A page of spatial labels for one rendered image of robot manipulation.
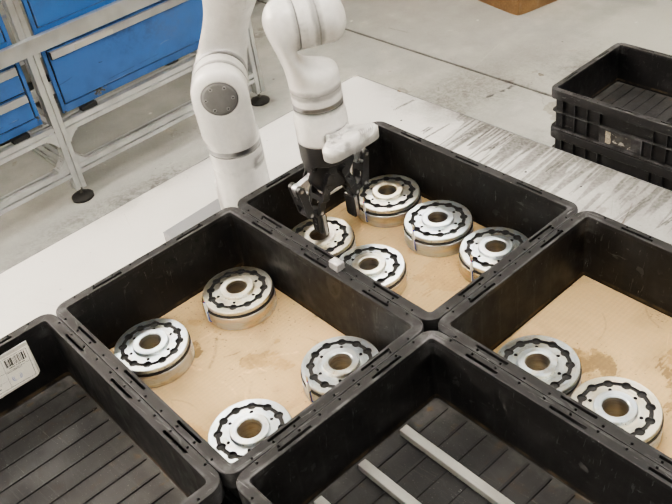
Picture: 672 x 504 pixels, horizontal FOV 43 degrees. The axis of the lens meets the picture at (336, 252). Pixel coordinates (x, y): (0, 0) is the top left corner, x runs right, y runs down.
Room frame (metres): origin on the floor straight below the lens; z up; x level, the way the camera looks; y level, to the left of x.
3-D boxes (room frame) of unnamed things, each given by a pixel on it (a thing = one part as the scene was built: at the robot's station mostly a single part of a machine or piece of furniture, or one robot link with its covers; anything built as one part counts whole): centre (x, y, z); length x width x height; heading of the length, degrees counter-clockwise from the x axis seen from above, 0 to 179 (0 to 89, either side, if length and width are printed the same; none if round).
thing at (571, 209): (0.99, -0.10, 0.92); 0.40 x 0.30 x 0.02; 36
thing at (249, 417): (0.68, 0.13, 0.86); 0.05 x 0.05 x 0.01
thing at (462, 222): (1.03, -0.16, 0.86); 0.10 x 0.10 x 0.01
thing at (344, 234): (1.04, 0.02, 0.86); 0.10 x 0.10 x 0.01
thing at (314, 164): (1.05, -0.01, 0.98); 0.08 x 0.08 x 0.09
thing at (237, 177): (1.29, 0.14, 0.81); 0.09 x 0.09 x 0.17; 44
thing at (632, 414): (0.63, -0.28, 0.86); 0.05 x 0.05 x 0.01
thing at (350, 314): (0.81, 0.14, 0.87); 0.40 x 0.30 x 0.11; 36
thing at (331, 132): (1.04, -0.02, 1.05); 0.11 x 0.09 x 0.06; 35
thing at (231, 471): (0.81, 0.14, 0.92); 0.40 x 0.30 x 0.02; 36
